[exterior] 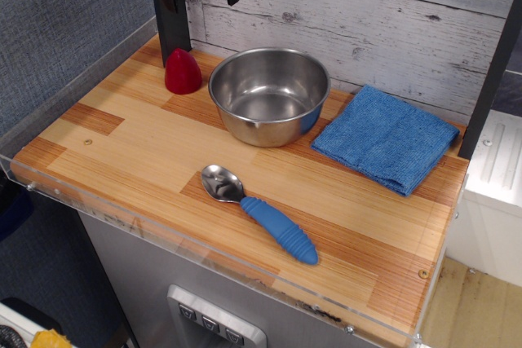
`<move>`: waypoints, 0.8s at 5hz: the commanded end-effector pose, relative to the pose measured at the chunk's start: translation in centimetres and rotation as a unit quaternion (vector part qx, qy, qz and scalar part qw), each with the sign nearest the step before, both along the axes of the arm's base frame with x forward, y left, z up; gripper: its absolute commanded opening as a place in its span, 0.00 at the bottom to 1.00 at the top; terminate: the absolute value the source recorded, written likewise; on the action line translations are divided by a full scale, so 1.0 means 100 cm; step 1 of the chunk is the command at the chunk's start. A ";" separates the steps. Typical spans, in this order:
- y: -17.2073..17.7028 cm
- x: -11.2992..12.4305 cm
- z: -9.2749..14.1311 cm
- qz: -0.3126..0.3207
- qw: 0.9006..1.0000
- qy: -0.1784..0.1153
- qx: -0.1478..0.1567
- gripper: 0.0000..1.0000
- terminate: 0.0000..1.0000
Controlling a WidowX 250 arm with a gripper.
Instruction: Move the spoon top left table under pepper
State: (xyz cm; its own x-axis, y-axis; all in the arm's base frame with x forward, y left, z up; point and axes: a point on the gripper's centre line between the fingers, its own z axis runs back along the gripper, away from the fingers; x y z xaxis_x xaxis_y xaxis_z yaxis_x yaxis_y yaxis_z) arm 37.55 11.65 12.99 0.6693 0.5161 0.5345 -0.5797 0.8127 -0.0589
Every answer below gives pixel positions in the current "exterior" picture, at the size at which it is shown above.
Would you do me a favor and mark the blue handled metal spoon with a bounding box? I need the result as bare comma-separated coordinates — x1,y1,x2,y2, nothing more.
201,165,319,266

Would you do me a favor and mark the red toy vegetable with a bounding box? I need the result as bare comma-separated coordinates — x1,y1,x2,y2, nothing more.
165,48,202,95

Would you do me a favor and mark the stainless steel bowl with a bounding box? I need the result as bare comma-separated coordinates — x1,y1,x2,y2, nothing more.
208,47,330,148

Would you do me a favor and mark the folded blue cloth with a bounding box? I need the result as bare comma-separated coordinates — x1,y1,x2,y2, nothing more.
312,85,459,196

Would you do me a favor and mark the dark blue object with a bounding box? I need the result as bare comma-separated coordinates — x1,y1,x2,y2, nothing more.
1,172,33,240

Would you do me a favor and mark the silver toy dispenser panel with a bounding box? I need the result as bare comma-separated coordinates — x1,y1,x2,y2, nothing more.
167,284,268,347

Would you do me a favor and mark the white aluminium block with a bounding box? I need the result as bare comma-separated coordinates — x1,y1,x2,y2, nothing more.
446,110,521,286

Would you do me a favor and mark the yellow object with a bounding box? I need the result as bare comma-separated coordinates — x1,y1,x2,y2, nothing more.
30,329,73,348

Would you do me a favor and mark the dark vertical post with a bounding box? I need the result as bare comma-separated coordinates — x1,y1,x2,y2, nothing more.
155,0,191,65

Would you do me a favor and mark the clear acrylic guard rail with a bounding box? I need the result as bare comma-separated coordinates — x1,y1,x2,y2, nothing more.
1,20,468,347

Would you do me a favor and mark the dark right frame post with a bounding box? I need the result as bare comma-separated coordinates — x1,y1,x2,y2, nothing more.
458,0,521,160

